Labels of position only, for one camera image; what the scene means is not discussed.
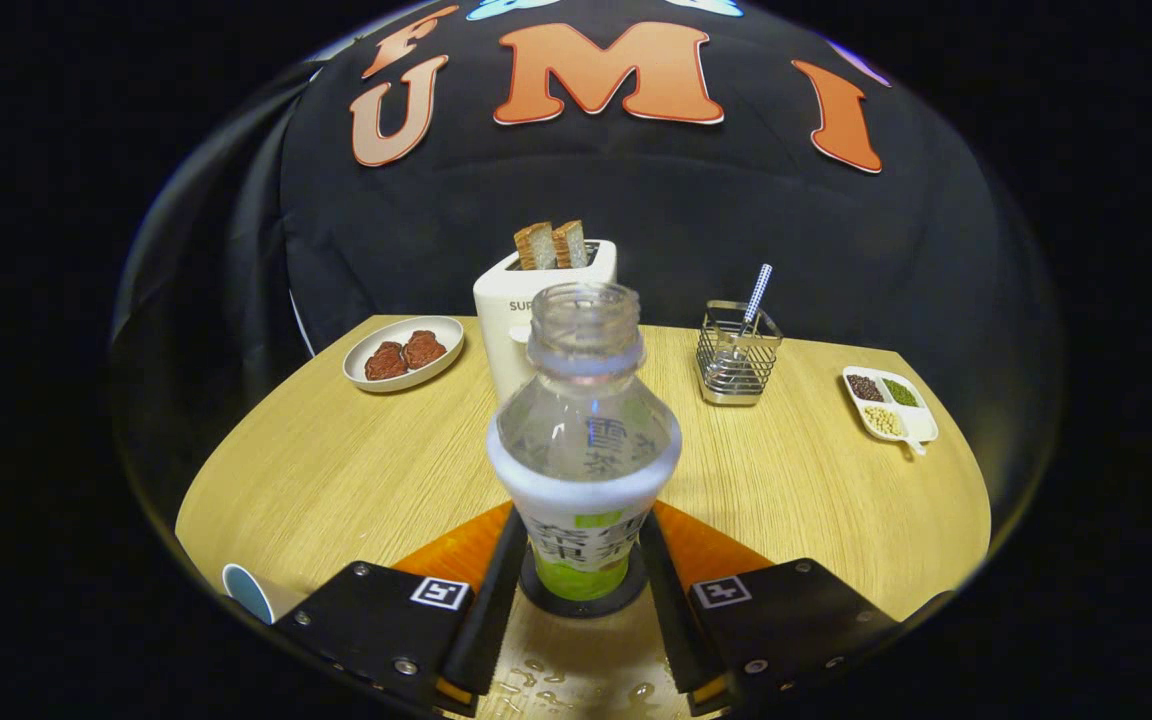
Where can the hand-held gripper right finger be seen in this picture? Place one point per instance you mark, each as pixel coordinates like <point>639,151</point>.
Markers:
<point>671,610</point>

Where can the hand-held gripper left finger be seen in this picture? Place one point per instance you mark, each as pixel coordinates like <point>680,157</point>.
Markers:
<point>491,610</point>

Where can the dark round coaster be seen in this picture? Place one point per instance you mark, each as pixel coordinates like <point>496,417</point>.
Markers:
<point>581,607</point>

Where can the clear juice bottle green label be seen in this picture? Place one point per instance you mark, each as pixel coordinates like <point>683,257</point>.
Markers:
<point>584,470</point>

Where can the white cup blue inside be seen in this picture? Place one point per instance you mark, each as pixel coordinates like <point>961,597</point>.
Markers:
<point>281,598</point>

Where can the wooden table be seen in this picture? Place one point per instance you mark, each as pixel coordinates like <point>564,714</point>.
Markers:
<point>356,470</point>

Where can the white oval plate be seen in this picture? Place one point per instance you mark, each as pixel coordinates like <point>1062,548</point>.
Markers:
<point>361,375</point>

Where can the brown meat piece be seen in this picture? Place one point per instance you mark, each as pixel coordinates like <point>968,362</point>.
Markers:
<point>386,361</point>
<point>424,349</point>

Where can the white toaster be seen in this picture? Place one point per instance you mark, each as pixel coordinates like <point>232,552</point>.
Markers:
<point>501,330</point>

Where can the white divided bean dish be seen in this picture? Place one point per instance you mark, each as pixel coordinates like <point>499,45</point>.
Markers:
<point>921,428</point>

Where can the toasted bread slice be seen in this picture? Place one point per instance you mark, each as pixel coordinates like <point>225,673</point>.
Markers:
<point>534,247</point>
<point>571,244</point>

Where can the black backdrop cloth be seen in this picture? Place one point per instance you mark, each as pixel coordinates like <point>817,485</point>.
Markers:
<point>696,210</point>

